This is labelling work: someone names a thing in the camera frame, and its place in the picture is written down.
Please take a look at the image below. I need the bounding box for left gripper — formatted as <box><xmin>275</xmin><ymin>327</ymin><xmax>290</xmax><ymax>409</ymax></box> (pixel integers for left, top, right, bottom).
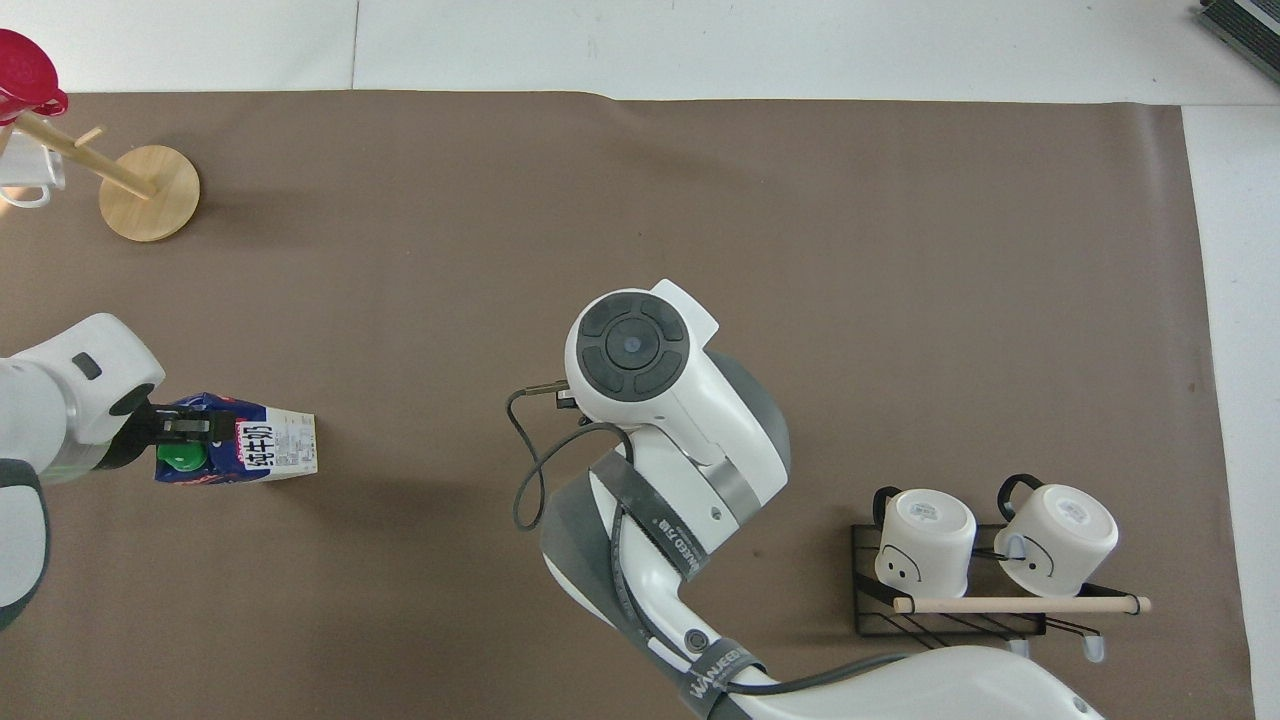
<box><xmin>96</xmin><ymin>401</ymin><xmax>169</xmax><ymax>473</ymax></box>

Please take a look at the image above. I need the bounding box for white mug with black handle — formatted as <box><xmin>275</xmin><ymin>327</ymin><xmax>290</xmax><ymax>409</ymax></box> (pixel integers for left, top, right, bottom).
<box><xmin>873</xmin><ymin>486</ymin><xmax>978</xmax><ymax>599</ymax></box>
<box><xmin>994</xmin><ymin>474</ymin><xmax>1120</xmax><ymax>599</ymax></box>

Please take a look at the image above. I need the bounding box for black wire cup rack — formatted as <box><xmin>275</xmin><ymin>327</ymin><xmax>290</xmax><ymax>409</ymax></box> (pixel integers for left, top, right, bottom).
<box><xmin>852</xmin><ymin>523</ymin><xmax>1153</xmax><ymax>663</ymax></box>

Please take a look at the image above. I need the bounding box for blue and white milk carton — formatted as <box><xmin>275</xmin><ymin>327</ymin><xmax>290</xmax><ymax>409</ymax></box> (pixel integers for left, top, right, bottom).
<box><xmin>153</xmin><ymin>392</ymin><xmax>319</xmax><ymax>486</ymax></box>

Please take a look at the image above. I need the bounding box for red cup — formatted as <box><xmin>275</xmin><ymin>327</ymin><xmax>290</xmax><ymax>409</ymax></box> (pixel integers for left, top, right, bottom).
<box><xmin>0</xmin><ymin>28</ymin><xmax>70</xmax><ymax>127</ymax></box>

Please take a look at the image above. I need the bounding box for wooden mug tree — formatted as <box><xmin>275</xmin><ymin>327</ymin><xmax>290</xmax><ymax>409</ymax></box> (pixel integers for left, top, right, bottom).
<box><xmin>0</xmin><ymin>110</ymin><xmax>201</xmax><ymax>244</ymax></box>

